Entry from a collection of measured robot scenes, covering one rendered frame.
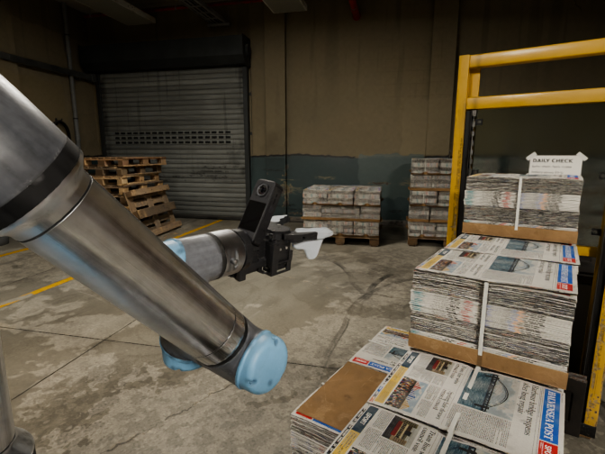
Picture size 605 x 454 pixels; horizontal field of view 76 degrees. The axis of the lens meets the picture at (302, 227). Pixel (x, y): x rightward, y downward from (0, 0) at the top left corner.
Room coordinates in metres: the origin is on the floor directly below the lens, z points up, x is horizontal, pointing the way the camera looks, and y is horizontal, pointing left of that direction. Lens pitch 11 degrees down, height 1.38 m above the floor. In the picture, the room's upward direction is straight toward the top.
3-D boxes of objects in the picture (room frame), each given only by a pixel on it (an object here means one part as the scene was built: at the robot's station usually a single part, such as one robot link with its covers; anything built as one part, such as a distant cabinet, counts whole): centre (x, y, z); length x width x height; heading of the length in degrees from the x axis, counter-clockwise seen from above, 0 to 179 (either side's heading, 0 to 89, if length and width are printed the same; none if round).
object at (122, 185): (6.79, 3.09, 0.65); 1.33 x 0.94 x 1.30; 171
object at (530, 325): (1.04, -0.53, 0.95); 0.38 x 0.29 x 0.23; 56
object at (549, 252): (1.27, -0.70, 1.06); 0.37 x 0.28 x 0.01; 57
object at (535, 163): (1.90, -1.12, 1.28); 0.57 x 0.01 x 0.65; 56
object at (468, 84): (2.07, -0.84, 0.97); 0.09 x 0.09 x 1.75; 56
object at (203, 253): (0.55, 0.18, 1.21); 0.11 x 0.08 x 0.09; 141
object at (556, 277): (1.04, -0.54, 1.06); 0.37 x 0.29 x 0.01; 56
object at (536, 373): (1.04, -0.53, 0.86); 0.38 x 0.29 x 0.04; 56
